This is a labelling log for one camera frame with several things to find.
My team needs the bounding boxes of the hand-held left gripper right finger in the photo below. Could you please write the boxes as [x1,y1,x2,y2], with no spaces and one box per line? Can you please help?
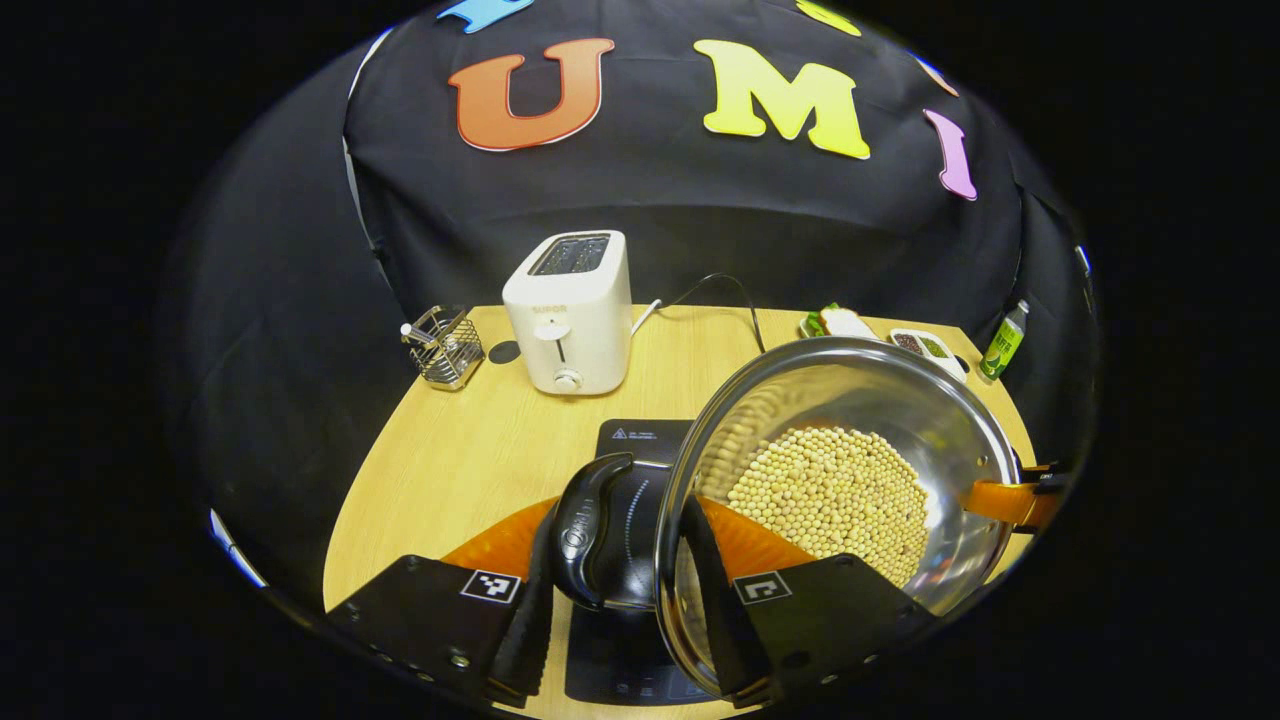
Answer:
[678,492,938,709]

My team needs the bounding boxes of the black power cable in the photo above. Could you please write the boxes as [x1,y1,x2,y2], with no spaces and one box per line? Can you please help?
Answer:
[655,273,768,356]

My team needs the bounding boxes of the stainless steel pot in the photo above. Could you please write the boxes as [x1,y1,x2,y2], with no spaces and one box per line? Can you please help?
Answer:
[548,337,1026,701]

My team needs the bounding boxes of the white toaster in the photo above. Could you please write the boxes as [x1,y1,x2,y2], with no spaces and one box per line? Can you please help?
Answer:
[502,230,634,396]

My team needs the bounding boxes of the green label drink bottle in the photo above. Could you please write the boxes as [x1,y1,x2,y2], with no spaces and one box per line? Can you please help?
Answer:
[978,299,1031,383]

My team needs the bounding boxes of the white divided plate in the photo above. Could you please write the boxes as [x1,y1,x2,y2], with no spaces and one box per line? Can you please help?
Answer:
[888,328,969,381]

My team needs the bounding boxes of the sandwich with lettuce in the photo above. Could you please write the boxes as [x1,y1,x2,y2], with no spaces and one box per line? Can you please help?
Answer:
[806,303,877,339]

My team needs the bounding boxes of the pile of soybeans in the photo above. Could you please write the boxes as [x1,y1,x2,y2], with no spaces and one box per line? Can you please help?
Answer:
[725,425,931,589]

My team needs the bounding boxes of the black induction cooktop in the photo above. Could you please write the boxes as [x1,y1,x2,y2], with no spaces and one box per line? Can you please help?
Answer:
[565,418,721,706]

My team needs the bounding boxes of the metal wire utensil holder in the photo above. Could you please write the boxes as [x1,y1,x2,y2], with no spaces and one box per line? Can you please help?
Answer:
[400,305,486,391]

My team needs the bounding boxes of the small white sandwich plate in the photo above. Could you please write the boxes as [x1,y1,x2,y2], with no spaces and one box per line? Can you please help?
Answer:
[800,303,882,343]

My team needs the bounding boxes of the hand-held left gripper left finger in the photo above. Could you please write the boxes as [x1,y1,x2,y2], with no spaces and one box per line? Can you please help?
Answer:
[326,496,563,709]

